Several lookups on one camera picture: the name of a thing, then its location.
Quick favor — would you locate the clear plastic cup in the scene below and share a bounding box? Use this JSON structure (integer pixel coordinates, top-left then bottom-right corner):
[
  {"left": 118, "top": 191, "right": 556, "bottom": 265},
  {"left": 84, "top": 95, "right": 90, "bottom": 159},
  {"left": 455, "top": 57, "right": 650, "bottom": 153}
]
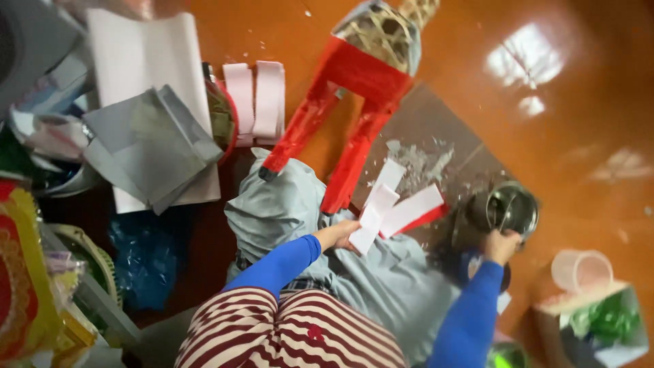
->
[{"left": 551, "top": 249, "right": 614, "bottom": 294}]

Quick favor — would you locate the person's left hand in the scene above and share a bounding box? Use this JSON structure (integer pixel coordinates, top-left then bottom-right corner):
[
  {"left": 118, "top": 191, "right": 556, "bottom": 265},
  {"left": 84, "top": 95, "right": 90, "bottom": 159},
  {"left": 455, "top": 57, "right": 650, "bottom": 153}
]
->
[{"left": 319, "top": 220, "right": 363, "bottom": 254}]

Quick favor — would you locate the red paper strip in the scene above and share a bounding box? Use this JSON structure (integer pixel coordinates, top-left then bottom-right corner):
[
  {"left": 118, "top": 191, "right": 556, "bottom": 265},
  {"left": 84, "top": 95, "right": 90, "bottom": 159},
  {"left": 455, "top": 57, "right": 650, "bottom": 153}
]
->
[{"left": 380, "top": 203, "right": 450, "bottom": 240}]

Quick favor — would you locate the carton with green ribbon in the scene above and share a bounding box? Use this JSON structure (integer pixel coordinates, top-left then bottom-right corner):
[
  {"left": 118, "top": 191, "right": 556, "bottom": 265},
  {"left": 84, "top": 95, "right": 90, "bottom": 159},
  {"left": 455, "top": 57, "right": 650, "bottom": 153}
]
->
[{"left": 531, "top": 281, "right": 650, "bottom": 368}]

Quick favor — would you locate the red rimmed round container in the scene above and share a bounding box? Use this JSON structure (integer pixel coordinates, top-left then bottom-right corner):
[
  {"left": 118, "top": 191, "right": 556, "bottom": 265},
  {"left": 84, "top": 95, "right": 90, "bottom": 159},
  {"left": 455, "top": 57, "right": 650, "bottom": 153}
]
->
[{"left": 203, "top": 62, "right": 240, "bottom": 164}]

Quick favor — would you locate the heap of papers and bags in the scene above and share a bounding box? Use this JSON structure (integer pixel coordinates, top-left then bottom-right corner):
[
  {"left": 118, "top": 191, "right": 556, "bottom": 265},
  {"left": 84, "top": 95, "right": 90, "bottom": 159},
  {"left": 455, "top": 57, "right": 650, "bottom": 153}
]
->
[{"left": 0, "top": 0, "right": 103, "bottom": 197}]

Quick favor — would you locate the light blue cloth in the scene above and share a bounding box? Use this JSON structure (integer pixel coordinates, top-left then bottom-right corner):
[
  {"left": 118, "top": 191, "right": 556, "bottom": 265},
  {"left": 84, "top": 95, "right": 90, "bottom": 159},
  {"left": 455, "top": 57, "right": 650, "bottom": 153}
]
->
[{"left": 225, "top": 148, "right": 463, "bottom": 366}]

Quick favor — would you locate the green plastic fan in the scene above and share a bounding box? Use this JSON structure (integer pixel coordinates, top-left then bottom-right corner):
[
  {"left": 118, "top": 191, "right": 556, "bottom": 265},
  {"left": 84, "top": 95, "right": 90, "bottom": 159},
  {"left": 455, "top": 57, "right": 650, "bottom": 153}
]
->
[{"left": 48, "top": 223, "right": 122, "bottom": 307}]

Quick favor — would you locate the red paper-wrapped stool frame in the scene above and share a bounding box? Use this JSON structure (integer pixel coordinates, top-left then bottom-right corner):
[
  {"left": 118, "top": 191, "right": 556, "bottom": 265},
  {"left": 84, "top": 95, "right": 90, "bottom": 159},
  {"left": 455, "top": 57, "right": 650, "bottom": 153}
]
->
[{"left": 258, "top": 35, "right": 415, "bottom": 215}]

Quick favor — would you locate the blue plastic bag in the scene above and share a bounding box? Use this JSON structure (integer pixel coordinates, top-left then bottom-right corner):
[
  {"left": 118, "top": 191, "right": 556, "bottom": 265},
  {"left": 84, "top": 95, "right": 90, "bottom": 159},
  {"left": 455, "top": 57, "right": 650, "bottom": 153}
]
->
[{"left": 107, "top": 210, "right": 180, "bottom": 310}]

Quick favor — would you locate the grey folded paper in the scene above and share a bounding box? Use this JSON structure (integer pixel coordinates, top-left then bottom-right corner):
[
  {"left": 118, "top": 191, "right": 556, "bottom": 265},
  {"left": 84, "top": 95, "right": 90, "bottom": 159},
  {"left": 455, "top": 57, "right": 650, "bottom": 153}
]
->
[{"left": 82, "top": 84, "right": 224, "bottom": 215}]

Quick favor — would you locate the person's right hand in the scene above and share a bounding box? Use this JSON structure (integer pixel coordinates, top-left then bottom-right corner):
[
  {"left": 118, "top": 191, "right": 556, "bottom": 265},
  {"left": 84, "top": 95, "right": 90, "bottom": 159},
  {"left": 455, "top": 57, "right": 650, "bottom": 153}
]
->
[{"left": 483, "top": 229, "right": 523, "bottom": 266}]

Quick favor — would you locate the large white paper sheet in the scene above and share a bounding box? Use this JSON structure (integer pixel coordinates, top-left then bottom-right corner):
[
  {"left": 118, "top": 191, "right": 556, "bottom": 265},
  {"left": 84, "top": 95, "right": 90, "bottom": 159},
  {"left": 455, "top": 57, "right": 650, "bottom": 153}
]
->
[{"left": 87, "top": 7, "right": 221, "bottom": 214}]

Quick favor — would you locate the pink paper strip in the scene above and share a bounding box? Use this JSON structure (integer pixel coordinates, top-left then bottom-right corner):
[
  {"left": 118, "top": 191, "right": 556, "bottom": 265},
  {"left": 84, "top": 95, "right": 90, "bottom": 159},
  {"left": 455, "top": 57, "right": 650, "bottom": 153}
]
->
[
  {"left": 253, "top": 60, "right": 286, "bottom": 146},
  {"left": 223, "top": 62, "right": 254, "bottom": 148}
]

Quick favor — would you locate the steel pot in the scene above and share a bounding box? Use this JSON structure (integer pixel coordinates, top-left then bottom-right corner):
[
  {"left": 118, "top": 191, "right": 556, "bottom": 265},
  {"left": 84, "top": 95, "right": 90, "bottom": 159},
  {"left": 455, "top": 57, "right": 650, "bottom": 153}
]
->
[{"left": 467, "top": 180, "right": 540, "bottom": 243}]

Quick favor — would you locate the yellow red printed packet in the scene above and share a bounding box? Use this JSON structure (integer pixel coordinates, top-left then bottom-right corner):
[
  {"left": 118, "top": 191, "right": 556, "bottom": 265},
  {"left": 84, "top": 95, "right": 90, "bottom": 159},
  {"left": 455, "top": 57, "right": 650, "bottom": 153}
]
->
[{"left": 0, "top": 179, "right": 98, "bottom": 368}]

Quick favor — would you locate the pile of paper scraps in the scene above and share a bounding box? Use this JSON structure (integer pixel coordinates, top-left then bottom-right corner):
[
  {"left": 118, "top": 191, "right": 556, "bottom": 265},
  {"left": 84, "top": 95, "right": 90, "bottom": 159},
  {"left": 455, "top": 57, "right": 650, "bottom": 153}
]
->
[{"left": 386, "top": 138, "right": 455, "bottom": 194}]

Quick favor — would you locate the grey cardboard sheet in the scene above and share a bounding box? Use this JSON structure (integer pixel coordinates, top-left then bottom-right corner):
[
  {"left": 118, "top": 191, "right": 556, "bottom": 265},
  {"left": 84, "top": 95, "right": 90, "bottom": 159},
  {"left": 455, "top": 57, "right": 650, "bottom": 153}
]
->
[{"left": 353, "top": 84, "right": 517, "bottom": 256}]

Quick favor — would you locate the bamboo frame with grey paper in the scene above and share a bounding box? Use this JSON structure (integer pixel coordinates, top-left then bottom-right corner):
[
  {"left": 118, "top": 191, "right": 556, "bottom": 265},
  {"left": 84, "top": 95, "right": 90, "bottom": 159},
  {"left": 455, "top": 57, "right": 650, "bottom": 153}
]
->
[{"left": 332, "top": 0, "right": 441, "bottom": 77}]

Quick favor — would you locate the green shiny container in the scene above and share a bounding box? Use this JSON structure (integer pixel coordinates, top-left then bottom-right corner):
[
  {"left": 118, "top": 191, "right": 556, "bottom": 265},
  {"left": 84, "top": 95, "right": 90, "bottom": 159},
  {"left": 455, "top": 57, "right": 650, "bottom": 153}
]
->
[{"left": 485, "top": 341, "right": 532, "bottom": 368}]

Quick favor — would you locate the red white striped clothing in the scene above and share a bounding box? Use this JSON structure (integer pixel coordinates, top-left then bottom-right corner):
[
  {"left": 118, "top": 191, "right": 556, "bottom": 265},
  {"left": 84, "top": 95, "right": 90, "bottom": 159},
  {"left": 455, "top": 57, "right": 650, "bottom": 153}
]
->
[{"left": 174, "top": 286, "right": 409, "bottom": 368}]

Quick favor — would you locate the white paper strip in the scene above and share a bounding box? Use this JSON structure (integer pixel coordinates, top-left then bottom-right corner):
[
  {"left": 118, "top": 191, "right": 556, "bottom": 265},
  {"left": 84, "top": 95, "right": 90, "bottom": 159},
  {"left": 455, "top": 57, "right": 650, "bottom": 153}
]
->
[
  {"left": 379, "top": 184, "right": 445, "bottom": 239},
  {"left": 365, "top": 158, "right": 407, "bottom": 197},
  {"left": 349, "top": 183, "right": 401, "bottom": 256}
]

